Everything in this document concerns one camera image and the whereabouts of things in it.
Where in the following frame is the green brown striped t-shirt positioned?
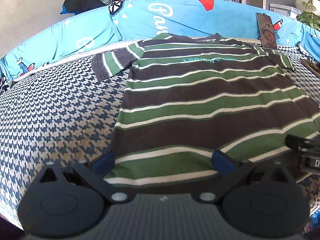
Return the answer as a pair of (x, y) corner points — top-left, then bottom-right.
(92, 34), (319, 188)

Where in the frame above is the brown patterned blanket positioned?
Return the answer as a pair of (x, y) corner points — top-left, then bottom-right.
(300, 59), (320, 78)

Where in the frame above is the blue white houndstooth sofa cover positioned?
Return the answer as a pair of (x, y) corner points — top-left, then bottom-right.
(1, 51), (319, 226)

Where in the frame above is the smartphone with lit screen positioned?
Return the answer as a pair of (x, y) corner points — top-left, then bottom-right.
(256, 13), (277, 49)

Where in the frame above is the green leafy potted plant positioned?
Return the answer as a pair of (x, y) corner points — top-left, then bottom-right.
(297, 0), (319, 30)

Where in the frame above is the white chest freezer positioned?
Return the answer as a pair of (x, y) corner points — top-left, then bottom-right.
(269, 3), (302, 19)

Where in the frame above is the dark jacket with blue lining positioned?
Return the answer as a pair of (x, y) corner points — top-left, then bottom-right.
(60, 0), (106, 15)

